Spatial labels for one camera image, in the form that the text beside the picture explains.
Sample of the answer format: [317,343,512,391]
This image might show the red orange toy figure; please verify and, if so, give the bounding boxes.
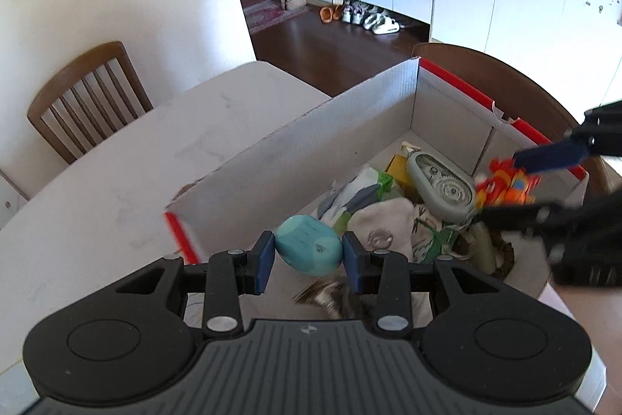
[473,158,543,208]

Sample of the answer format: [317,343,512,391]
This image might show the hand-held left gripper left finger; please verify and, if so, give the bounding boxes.
[114,231,277,339]

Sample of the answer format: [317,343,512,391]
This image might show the wooden curved-back chair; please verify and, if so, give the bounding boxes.
[411,42,622,183]

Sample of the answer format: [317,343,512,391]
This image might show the white wooden sideboard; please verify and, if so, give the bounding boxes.
[0,169,31,229]

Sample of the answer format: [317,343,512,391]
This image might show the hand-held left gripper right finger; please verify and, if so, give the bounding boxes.
[341,233,507,339]

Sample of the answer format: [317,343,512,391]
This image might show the row of sneakers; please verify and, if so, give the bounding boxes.
[341,1,401,37]

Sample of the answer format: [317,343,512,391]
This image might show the red cardboard box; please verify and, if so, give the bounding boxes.
[164,57,590,301]

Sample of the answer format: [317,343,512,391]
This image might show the green printed white pouch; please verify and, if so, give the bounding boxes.
[347,198,461,266]

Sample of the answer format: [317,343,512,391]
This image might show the teal egg-shaped case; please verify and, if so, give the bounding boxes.
[275,215,344,278]

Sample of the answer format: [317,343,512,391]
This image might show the red patterned rug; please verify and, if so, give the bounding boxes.
[242,0,308,35]

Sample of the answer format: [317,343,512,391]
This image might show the yellow small box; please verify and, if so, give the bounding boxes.
[386,154,412,183]

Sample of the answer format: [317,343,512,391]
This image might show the wooden slat-back chair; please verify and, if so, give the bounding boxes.
[27,41,155,166]

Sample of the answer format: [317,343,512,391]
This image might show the brown white packet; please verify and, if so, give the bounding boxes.
[291,276,376,319]

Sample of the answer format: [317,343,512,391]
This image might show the green white tissue pack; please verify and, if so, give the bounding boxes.
[318,166,395,232]

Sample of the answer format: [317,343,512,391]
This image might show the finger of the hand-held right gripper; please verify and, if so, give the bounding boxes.
[512,99,622,175]
[473,196,590,242]

